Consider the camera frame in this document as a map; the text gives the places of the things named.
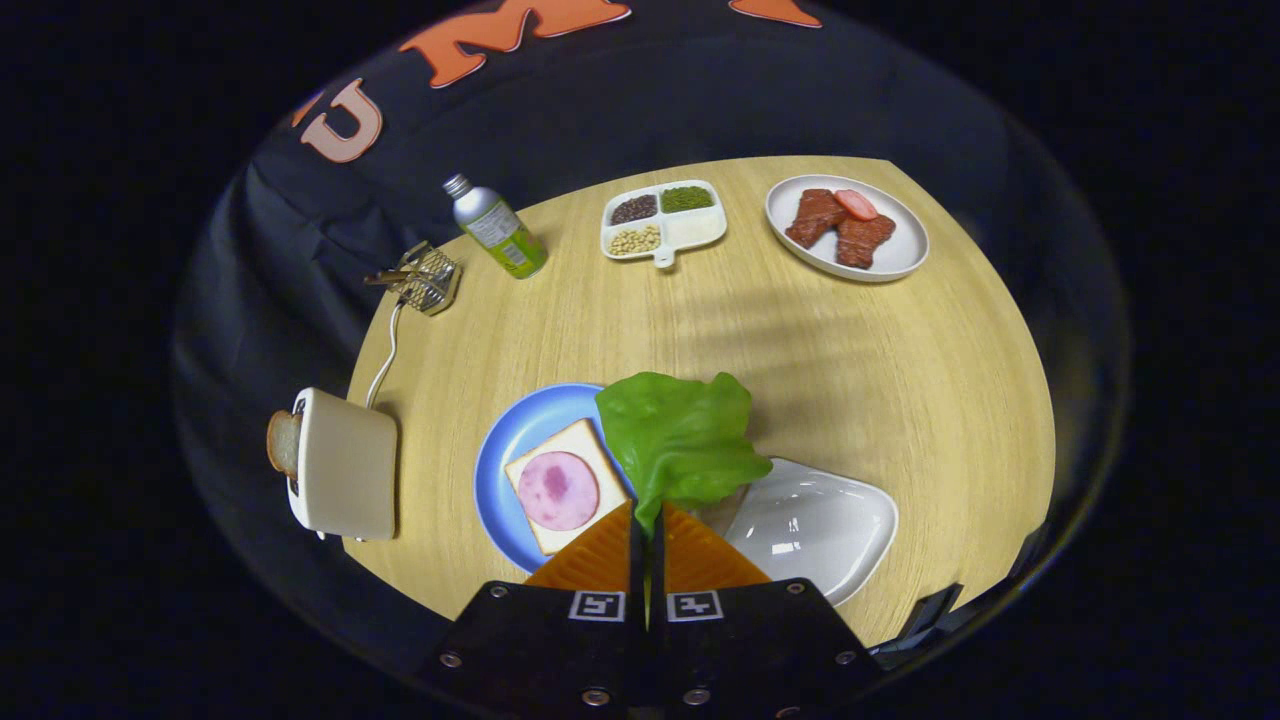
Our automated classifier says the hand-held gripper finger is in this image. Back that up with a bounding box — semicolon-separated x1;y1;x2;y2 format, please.
415;500;651;720
648;500;886;720

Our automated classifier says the green lettuce leaf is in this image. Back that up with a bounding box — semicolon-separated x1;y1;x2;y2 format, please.
595;372;773;541

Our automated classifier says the toasted bread slice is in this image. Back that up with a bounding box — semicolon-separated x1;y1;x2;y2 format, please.
266;408;303;478

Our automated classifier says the pink ham slice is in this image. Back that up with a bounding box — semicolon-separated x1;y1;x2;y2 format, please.
517;451;601;532

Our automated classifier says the white bread slice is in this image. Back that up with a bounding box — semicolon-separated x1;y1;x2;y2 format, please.
503;418;633;556

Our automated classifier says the white curved bowl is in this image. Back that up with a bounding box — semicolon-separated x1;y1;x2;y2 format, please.
722;457;899;607

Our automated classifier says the blue round plate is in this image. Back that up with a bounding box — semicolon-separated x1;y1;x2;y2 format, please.
473;383;641;574

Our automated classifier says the white toaster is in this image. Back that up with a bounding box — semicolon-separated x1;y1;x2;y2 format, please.
287;387;399;543

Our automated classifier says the white divided dish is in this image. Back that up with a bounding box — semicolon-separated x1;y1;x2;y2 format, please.
600;179;728;269

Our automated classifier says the silver bottle green label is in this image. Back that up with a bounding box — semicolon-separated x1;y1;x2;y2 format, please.
443;173;549;280

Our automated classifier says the brown meat piece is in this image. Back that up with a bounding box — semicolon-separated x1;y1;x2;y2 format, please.
785;188;847;249
836;213;897;269

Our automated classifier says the white round plate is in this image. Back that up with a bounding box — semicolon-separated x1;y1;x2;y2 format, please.
765;174;930;283

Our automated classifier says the white power cable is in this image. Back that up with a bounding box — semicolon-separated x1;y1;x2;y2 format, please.
365;300;404;409

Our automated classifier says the metal wire basket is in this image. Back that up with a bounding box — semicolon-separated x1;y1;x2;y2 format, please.
385;240;462;317

